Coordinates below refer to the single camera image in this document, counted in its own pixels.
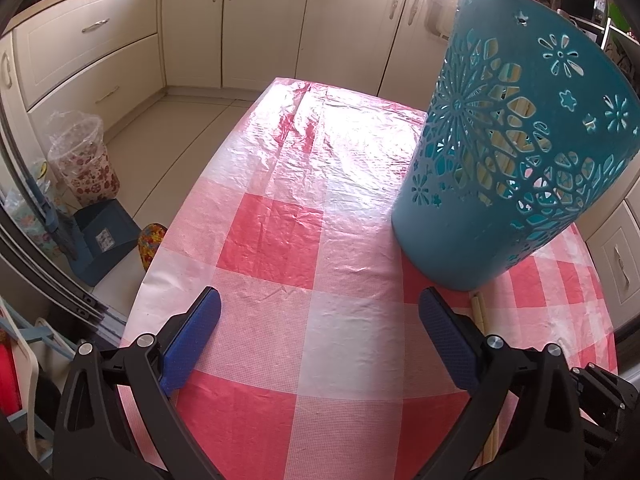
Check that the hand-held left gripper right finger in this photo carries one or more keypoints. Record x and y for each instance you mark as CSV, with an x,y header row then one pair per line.
x,y
450,340

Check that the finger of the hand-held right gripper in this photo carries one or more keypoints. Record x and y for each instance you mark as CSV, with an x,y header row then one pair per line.
x,y
605,390

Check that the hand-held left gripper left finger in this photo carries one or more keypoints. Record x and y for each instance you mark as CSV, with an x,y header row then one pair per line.
x,y
192,335

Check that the wooden chopstick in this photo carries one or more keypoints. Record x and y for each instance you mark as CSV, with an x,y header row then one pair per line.
x,y
480,312

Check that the teal perforated plastic basket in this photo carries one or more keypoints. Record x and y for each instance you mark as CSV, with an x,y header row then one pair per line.
x,y
475,240

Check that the floral slipper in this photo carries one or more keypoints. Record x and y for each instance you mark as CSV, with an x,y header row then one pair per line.
x,y
150,245

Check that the cream cabinet drawer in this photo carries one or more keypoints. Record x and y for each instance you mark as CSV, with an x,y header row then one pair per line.
x,y
80,25
100,95
620,270

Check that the blue dustpan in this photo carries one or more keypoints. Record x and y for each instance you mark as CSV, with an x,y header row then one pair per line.
x,y
107,240

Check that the red checked plastic tablecloth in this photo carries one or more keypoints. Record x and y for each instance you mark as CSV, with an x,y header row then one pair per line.
x,y
300,210

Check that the floral trash bin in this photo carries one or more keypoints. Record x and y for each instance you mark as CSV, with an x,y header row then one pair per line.
x,y
87,170

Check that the cream cabinet door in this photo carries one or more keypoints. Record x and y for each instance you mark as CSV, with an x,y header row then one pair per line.
x,y
192,25
350,30
410,65
265,25

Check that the white hanging bin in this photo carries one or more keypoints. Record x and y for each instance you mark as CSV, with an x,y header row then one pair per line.
x,y
442,12

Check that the green cutting board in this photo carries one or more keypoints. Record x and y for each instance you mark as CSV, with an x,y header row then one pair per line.
x,y
619,27

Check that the black microwave oven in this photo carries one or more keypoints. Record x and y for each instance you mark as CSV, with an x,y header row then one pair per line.
x,y
582,2

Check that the dark sliding door frame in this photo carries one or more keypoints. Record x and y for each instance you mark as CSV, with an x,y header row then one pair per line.
x,y
45,260

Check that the white stool frame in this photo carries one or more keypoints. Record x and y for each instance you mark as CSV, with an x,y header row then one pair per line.
x,y
30,380

